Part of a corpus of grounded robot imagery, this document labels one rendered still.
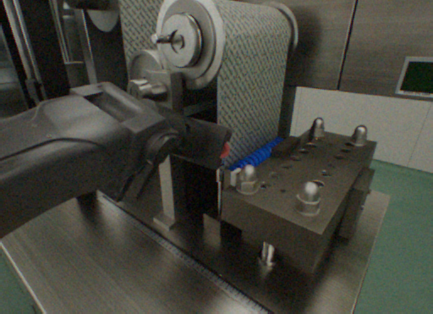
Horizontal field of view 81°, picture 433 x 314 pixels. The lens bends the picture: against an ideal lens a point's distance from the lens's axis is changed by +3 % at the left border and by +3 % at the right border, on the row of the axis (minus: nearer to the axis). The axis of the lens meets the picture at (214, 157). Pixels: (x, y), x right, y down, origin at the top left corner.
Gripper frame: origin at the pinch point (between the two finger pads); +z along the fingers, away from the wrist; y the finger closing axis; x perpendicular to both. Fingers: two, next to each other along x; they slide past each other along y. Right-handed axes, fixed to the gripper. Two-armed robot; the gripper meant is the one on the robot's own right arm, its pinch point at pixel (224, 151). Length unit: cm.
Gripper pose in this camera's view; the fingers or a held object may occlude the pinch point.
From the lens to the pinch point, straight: 45.8
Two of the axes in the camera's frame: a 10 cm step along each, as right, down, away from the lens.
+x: 3.1, -9.5, -0.3
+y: 7.8, 2.8, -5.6
